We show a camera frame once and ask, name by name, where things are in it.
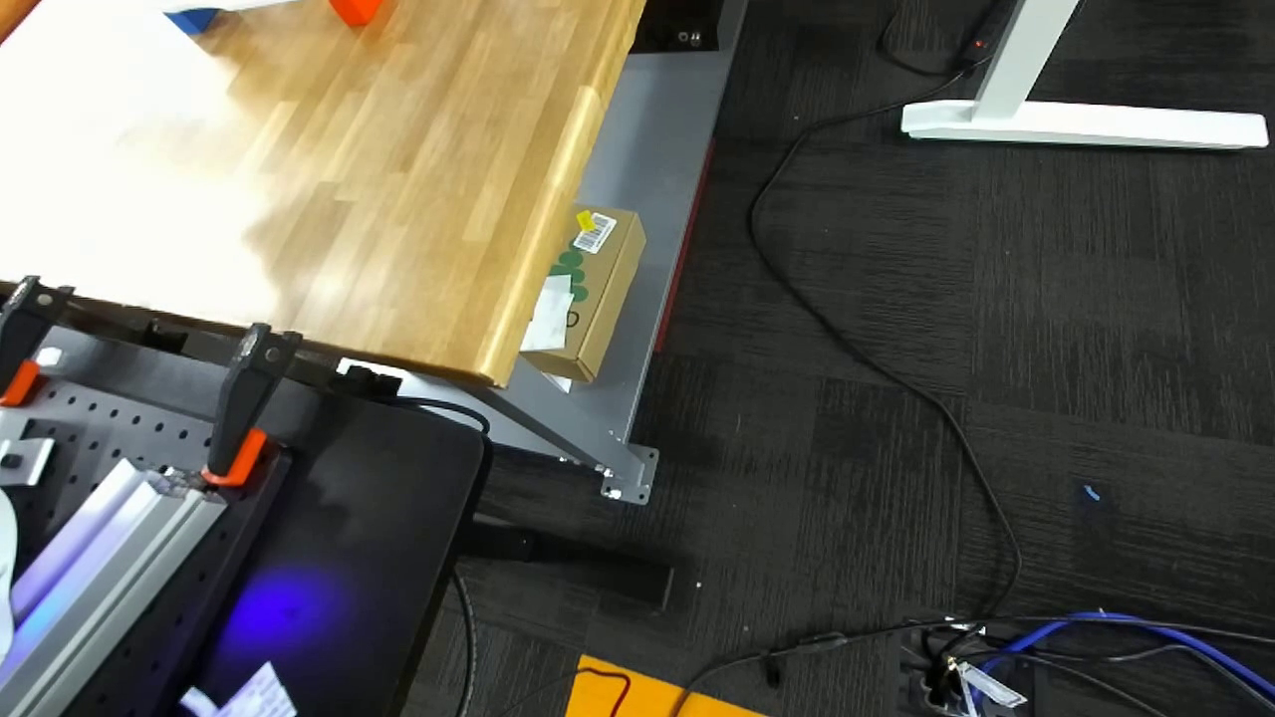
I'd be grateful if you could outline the small cardboard box under table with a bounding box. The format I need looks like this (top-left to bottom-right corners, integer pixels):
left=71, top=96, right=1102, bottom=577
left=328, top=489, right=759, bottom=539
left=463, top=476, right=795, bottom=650
left=522, top=206, right=646, bottom=384

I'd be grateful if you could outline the orange floor mat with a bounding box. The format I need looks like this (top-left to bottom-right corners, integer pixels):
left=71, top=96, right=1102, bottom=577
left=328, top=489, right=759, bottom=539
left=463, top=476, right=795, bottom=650
left=560, top=655, right=759, bottom=717

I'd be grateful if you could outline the white desk leg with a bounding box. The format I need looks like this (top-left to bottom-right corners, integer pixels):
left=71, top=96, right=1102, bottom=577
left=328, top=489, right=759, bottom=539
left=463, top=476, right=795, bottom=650
left=900, top=0, right=1271, bottom=152

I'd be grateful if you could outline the orange block under drawers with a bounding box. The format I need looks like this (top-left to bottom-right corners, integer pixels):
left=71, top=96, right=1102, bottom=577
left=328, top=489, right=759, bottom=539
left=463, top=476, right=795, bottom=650
left=329, top=0, right=397, bottom=28

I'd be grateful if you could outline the blue block under drawers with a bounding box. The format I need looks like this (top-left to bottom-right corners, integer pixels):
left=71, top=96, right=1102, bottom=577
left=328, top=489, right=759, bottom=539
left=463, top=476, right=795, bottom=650
left=168, top=7, right=223, bottom=37

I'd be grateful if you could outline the grey table frame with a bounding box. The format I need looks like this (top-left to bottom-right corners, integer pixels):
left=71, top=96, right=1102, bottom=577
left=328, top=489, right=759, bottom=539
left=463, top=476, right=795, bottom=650
left=336, top=51, right=754, bottom=512

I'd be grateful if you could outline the black floor cable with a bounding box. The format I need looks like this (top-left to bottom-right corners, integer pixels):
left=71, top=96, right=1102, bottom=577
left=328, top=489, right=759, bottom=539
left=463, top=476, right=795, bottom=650
left=669, top=103, right=1026, bottom=717

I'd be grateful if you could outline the orange handled clamp right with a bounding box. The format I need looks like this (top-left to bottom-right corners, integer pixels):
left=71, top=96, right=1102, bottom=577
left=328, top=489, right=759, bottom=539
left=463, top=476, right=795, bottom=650
left=203, top=322, right=299, bottom=489

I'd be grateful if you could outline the orange handled clamp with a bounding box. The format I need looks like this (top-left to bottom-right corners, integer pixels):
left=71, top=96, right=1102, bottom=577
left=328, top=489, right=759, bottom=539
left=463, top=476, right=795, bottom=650
left=0, top=275, right=78, bottom=412
left=203, top=322, right=299, bottom=489

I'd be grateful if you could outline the blue cable bundle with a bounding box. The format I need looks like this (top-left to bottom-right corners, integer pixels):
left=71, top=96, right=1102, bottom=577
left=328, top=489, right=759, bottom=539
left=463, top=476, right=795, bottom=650
left=980, top=610, right=1275, bottom=711

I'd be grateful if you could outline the orange handled clamp left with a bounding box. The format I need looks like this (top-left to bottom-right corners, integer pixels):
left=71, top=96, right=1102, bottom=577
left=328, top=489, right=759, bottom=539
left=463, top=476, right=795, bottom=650
left=0, top=275, right=78, bottom=412

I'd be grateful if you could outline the aluminium extrusion rail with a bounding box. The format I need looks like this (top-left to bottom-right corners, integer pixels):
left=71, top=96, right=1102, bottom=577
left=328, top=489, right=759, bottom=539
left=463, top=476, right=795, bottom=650
left=0, top=457, right=228, bottom=717

